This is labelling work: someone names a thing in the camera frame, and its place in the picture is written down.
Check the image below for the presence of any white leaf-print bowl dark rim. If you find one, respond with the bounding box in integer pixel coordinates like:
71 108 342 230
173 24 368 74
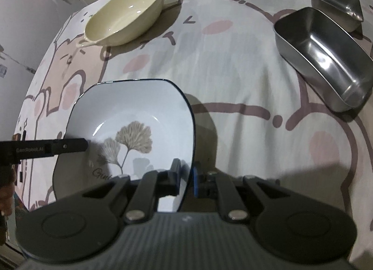
52 79 195 212

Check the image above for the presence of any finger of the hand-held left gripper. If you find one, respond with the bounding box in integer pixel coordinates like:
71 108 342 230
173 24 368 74
0 139 88 160

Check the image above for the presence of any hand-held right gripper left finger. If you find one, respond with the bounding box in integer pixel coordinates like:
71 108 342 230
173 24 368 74
83 159 182 223

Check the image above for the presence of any cream oval dish with handles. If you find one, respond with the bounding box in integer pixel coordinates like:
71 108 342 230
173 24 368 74
76 0 165 48

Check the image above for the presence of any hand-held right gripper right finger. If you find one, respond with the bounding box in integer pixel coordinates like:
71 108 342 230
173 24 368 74
192 163 282 222

